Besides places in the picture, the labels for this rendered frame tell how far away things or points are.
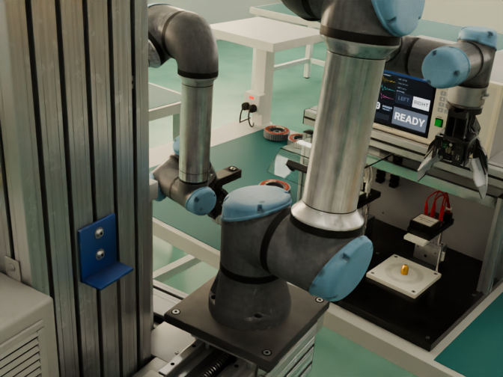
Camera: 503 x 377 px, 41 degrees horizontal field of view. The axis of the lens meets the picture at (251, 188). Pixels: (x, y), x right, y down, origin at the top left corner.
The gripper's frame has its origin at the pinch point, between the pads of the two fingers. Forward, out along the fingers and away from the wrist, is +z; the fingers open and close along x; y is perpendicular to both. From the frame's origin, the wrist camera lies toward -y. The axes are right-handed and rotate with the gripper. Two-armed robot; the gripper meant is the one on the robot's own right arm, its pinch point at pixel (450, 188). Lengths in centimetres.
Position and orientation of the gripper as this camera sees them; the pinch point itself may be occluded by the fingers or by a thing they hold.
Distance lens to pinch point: 153.9
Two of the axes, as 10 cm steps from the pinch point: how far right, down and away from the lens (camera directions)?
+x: 8.4, 2.7, -4.7
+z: -0.6, 9.1, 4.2
